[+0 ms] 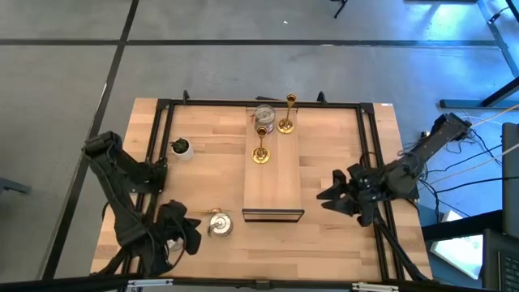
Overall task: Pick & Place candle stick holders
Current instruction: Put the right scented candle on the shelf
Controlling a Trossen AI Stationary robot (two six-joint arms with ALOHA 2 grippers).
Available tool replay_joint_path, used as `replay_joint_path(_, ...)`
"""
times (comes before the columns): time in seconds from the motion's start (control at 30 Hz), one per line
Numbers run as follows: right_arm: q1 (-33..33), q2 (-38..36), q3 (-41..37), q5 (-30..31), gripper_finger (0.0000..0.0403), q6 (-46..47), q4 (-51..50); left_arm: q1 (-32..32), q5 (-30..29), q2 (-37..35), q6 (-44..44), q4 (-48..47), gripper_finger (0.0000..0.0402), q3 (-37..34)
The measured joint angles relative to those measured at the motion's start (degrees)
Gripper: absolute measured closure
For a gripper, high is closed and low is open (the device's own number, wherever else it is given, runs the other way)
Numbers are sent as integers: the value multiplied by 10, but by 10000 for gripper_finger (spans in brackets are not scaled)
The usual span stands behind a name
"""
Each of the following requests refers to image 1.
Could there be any small plant in white pot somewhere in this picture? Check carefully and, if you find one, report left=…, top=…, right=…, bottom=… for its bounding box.
left=169, top=136, right=195, bottom=162

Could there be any orange floor cable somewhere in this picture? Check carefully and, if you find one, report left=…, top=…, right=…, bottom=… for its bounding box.
left=461, top=103, right=519, bottom=129

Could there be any pale blue-white panel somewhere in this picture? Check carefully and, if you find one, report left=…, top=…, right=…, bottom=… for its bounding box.
left=428, top=209, right=484, bottom=281

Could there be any black desk edge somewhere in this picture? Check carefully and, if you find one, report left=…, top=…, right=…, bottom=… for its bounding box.
left=421, top=209, right=504, bottom=241

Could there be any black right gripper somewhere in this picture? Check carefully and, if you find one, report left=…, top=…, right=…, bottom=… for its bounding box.
left=316, top=162, right=391, bottom=228

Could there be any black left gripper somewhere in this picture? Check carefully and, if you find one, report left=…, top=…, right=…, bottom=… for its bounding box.
left=155, top=200, right=203, bottom=265

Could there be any black laptop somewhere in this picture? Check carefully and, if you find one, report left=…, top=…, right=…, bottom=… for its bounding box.
left=481, top=229, right=519, bottom=292

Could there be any grey chair base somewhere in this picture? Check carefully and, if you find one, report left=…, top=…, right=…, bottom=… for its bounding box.
left=0, top=177, right=32, bottom=196

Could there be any black and blue desk frame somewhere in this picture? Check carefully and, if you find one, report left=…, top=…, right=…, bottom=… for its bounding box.
left=439, top=0, right=519, bottom=110

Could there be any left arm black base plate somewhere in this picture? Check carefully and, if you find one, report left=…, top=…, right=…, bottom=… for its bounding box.
left=108, top=161, right=168, bottom=195

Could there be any black floor cable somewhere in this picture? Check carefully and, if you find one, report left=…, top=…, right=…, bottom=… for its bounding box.
left=417, top=176, right=519, bottom=195

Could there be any black aluminium table frame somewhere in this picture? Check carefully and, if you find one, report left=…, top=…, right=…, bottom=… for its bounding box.
left=92, top=89, right=433, bottom=285

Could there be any silver metal bracket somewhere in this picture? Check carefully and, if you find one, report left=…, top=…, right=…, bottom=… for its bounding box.
left=127, top=278, right=174, bottom=290
left=351, top=281, right=401, bottom=292

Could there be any black rig crossbar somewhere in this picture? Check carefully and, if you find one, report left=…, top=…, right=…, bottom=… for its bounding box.
left=0, top=274, right=519, bottom=292

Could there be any black stand leg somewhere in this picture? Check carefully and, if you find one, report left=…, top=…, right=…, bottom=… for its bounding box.
left=332, top=0, right=350, bottom=19

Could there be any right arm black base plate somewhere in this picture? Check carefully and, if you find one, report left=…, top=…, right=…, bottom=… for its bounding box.
left=376, top=189, right=420, bottom=200

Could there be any dark grey monitor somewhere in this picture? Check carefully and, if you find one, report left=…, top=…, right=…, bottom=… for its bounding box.
left=501, top=122, right=519, bottom=238

